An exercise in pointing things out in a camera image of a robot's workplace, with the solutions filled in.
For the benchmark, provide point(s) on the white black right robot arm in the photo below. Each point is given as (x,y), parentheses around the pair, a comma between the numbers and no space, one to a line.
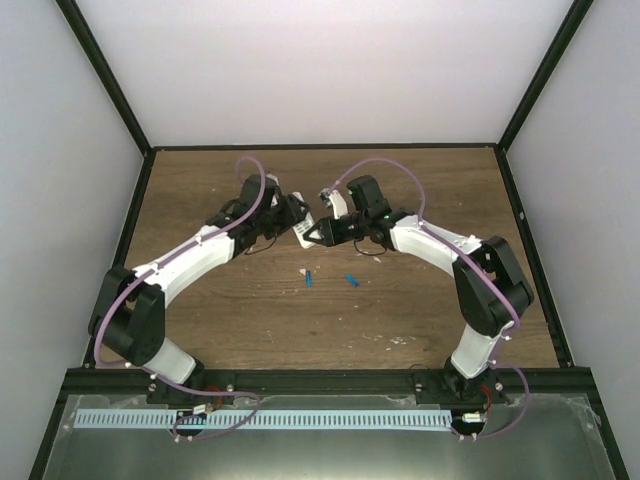
(492,289)

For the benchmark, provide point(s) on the light blue slotted cable duct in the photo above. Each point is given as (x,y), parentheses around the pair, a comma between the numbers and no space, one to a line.
(411,420)

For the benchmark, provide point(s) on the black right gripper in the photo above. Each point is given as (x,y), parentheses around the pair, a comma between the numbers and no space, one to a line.
(330,235)

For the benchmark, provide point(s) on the white air conditioner remote control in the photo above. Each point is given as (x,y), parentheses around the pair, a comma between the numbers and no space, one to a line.
(301,235)

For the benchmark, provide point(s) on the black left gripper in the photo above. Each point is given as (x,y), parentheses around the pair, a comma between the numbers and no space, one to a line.
(291,215)

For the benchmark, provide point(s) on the metal front plate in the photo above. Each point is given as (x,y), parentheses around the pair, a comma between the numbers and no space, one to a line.
(541,437)

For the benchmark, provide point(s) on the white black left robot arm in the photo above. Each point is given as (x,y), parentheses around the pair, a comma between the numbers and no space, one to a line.
(129,316)

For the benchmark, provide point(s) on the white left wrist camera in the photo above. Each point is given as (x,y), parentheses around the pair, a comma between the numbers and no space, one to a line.
(299,198)

